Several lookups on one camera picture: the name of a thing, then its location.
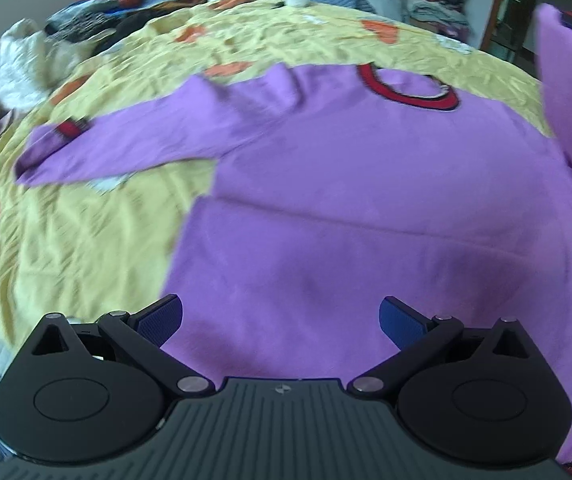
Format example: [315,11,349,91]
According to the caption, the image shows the purple sweater red trim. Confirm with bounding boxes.
[14,6,572,464]

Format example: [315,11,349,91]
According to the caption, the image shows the dark patterned clothes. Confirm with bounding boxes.
[44,1,185,55]

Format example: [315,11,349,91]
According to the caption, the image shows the yellow carrot print bedsheet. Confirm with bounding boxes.
[0,0,548,349]

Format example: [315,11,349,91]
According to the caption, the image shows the white fluffy garment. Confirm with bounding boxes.
[0,18,95,113]

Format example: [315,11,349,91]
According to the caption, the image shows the white plush toy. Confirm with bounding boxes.
[285,0,311,8]

